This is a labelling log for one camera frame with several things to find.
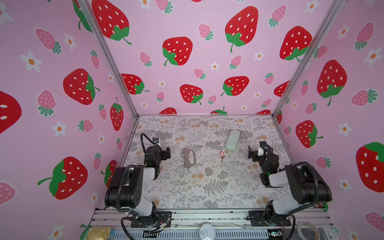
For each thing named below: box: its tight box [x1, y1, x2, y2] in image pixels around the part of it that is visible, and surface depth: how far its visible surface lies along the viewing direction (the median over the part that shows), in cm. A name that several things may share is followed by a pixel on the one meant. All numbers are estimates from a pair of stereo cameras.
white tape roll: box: [296, 221, 321, 240], surface depth 71 cm
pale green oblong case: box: [225, 129, 240, 152], surface depth 105 cm
